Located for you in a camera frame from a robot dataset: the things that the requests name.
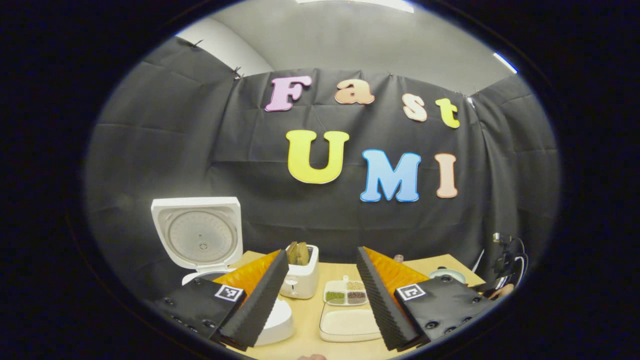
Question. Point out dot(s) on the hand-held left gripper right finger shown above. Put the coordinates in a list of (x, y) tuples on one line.
[(382, 300)]

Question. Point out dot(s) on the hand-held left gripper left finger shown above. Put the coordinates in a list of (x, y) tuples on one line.
[(260, 305)]

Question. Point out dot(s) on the cream rice box clear lid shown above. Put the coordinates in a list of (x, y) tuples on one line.
[(347, 325)]

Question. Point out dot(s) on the white rice cooker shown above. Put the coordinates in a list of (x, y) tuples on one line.
[(200, 235)]

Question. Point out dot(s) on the white divided bean dish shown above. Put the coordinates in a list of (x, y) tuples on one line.
[(345, 292)]

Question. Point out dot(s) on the white toaster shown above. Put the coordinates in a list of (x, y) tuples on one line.
[(302, 280)]

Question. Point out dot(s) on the brown bread slice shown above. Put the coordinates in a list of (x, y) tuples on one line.
[(303, 253), (292, 252)]

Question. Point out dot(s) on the pale green plate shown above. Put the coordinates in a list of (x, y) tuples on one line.
[(450, 275)]

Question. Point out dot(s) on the black backdrop cloth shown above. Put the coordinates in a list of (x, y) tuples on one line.
[(175, 150)]

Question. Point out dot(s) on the small ceiling light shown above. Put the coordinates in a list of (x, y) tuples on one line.
[(505, 62)]

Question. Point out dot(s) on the large ceiling light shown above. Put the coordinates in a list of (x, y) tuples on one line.
[(360, 4)]

